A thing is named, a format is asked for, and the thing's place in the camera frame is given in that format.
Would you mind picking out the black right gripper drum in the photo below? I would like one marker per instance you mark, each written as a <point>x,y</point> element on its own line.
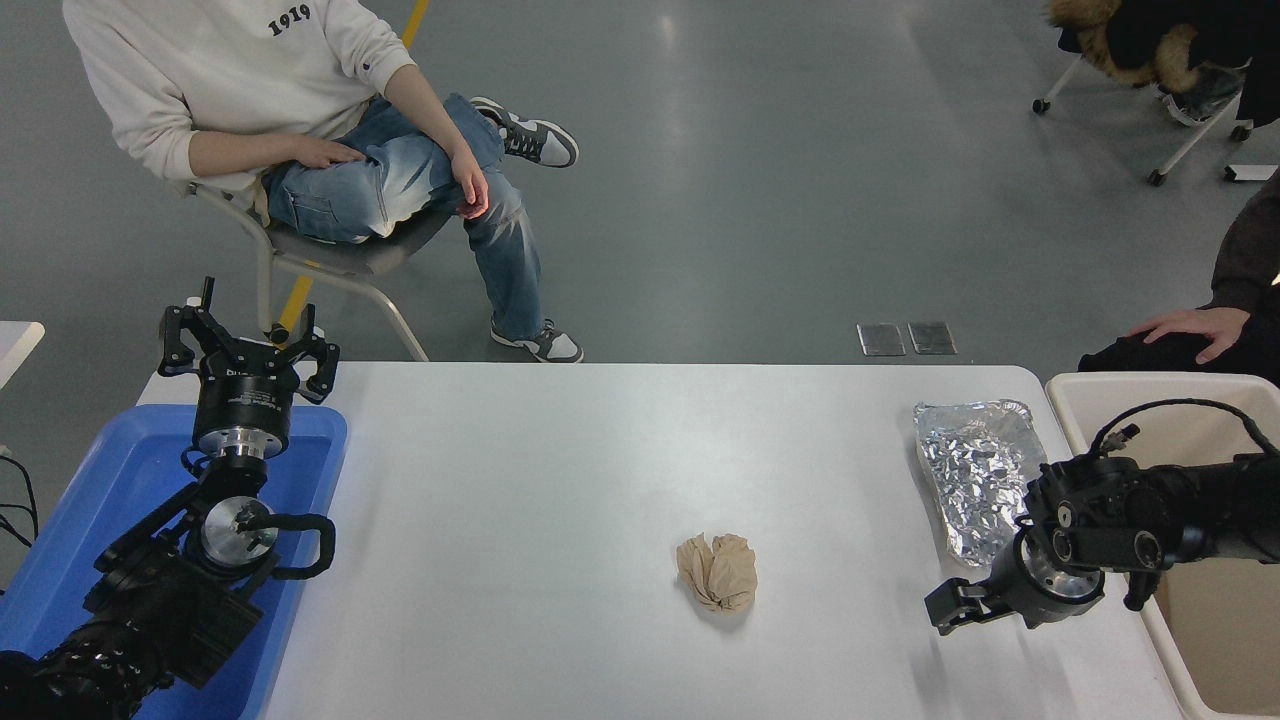
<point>1040,605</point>

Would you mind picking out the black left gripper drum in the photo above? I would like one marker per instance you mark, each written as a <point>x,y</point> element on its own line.
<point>245,395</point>

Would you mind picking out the silver foil plate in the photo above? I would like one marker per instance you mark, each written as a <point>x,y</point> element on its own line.
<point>975,470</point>

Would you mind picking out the seated person's right forearm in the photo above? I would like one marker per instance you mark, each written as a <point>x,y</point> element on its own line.
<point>240,155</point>

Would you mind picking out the seated person's left forearm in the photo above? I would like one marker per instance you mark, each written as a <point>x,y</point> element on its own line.
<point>425,110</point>

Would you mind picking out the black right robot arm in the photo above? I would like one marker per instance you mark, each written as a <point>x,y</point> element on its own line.
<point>1140,510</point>

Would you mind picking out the metal floor plate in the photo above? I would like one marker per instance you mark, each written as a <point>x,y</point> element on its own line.
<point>932,338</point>
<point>881,339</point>

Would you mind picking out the seated person's right hand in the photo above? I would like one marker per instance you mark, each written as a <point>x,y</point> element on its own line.
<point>325,153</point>

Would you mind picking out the seated person's left hand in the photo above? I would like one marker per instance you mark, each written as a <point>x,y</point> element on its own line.
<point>472,185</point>

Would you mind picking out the dark-clothed person's hand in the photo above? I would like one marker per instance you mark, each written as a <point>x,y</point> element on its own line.
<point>1215,325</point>

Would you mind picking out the grey metal-legged chair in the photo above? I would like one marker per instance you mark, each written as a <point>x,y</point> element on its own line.
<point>340,258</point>

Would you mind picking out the blue plastic tray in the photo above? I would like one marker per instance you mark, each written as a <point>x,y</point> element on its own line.
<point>120,470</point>

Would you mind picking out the small white side table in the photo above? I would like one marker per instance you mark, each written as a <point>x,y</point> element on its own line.
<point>15,345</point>

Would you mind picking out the large pale bin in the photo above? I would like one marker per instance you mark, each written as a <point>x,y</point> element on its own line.
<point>1230,640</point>

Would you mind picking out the crumpled tan paper ball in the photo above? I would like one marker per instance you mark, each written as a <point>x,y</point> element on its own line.
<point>718,575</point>

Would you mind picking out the seated person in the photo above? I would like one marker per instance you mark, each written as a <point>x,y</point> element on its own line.
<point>200,70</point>

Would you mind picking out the person in dark clothes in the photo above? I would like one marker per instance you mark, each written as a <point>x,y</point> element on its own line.
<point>1250,250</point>

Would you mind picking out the small white flat object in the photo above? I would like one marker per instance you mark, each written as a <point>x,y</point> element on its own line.
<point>1250,172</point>

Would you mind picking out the white wheeled chair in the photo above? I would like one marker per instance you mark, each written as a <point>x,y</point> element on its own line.
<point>1041,105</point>

